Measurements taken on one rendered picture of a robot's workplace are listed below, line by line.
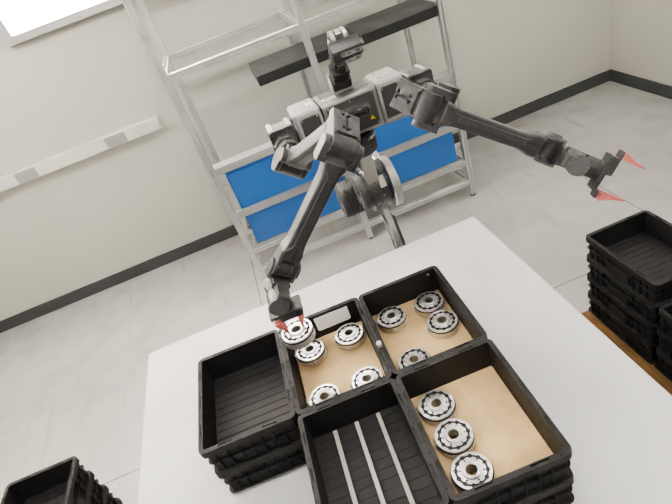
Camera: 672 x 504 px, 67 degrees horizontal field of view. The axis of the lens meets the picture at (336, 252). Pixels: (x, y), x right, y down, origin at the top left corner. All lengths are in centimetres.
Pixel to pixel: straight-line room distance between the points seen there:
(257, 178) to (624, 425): 248
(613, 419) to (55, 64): 376
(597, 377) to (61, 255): 396
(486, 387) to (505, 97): 358
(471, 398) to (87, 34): 338
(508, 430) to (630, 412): 37
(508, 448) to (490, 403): 14
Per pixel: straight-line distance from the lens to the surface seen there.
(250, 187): 337
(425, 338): 172
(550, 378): 174
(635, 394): 172
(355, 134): 129
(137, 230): 446
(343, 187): 242
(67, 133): 422
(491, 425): 149
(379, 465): 149
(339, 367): 173
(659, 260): 248
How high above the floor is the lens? 206
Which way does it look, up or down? 34 degrees down
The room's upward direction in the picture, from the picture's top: 21 degrees counter-clockwise
